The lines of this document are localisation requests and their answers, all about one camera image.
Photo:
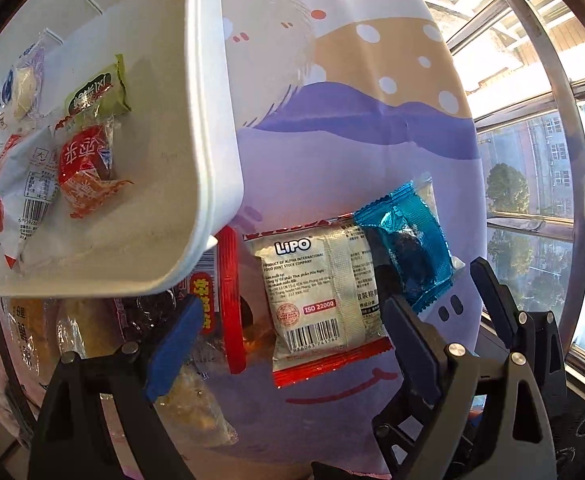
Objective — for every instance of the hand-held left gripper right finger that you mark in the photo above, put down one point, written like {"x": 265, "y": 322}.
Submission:
{"x": 412, "y": 350}

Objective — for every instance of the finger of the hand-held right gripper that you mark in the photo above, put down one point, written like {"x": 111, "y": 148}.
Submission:
{"x": 492, "y": 290}

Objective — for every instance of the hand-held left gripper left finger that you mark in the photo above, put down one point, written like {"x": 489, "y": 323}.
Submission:
{"x": 172, "y": 350}

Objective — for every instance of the dark snack packet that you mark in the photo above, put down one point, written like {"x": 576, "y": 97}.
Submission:
{"x": 142, "y": 310}

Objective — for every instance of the clear pale cracker packet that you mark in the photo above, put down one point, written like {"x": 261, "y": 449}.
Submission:
{"x": 197, "y": 410}

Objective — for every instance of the clear red-labelled snack packet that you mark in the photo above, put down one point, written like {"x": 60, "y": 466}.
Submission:
{"x": 230, "y": 290}

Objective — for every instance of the clear bread packet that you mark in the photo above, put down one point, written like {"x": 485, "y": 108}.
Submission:
{"x": 82, "y": 330}

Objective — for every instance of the teal snack packet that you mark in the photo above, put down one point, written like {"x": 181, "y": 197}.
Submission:
{"x": 412, "y": 240}

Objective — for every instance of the white red-edged biscuit packet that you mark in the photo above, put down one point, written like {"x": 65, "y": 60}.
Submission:
{"x": 317, "y": 300}

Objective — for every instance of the yellow cake packet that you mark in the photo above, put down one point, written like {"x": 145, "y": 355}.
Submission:
{"x": 27, "y": 340}

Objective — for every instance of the white plastic bin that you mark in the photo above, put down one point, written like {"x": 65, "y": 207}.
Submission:
{"x": 172, "y": 160}

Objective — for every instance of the brown red snack packet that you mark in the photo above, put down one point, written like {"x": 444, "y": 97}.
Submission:
{"x": 85, "y": 175}

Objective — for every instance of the large white red packet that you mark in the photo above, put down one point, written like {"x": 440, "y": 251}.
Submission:
{"x": 27, "y": 190}

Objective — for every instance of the green snack packet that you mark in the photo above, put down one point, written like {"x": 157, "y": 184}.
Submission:
{"x": 97, "y": 95}

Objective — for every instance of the clear round pastry packet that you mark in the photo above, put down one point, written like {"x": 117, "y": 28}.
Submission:
{"x": 22, "y": 87}

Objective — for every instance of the metal window grille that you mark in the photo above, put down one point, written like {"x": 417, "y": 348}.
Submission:
{"x": 580, "y": 185}

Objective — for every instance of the cartoon printed tablecloth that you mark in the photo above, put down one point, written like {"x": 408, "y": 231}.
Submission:
{"x": 347, "y": 150}

